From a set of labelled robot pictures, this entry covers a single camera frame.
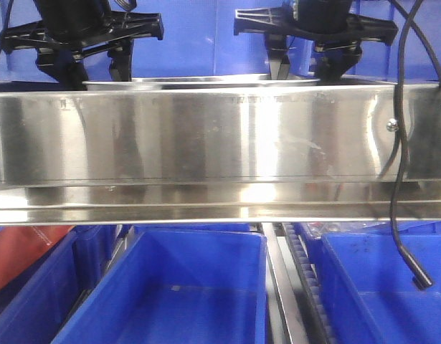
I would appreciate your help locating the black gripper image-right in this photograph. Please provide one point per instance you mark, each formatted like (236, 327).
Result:
(337, 34)

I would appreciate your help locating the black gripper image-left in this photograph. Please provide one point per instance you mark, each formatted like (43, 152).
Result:
(70, 30)

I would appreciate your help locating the silver metal tray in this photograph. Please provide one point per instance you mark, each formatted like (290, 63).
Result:
(198, 82)

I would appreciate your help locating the upper blue bin right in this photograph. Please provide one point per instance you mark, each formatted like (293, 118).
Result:
(379, 62)

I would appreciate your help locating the blue bin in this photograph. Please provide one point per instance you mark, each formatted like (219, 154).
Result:
(368, 292)
(379, 62)
(35, 305)
(175, 286)
(198, 40)

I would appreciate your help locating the upper blue bin centre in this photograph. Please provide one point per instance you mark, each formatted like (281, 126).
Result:
(198, 40)

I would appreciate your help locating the red bag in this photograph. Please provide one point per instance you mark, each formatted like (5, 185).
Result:
(21, 253)

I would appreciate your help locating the lower blue bin centre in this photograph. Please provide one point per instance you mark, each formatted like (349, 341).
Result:
(175, 286)

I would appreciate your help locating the lower blue bin right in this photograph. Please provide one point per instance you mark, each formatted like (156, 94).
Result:
(368, 292)

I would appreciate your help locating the lower blue bin left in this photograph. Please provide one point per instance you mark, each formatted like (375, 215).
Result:
(35, 305)

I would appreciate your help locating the black roller track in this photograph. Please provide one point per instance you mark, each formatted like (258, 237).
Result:
(313, 310)

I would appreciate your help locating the stainless steel shelf front rail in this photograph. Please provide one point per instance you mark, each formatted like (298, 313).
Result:
(234, 154)

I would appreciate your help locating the rail screw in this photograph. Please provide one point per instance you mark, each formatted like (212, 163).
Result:
(392, 125)

